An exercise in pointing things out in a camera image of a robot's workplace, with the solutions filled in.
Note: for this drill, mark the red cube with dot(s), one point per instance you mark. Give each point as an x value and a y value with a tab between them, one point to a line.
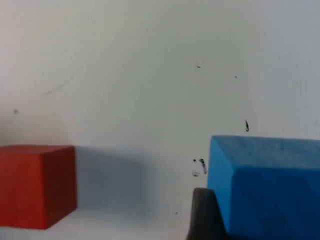
32	185

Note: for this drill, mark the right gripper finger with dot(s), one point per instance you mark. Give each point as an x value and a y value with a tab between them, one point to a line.
205	217

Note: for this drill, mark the blue cube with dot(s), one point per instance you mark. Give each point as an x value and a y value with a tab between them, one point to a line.
265	185

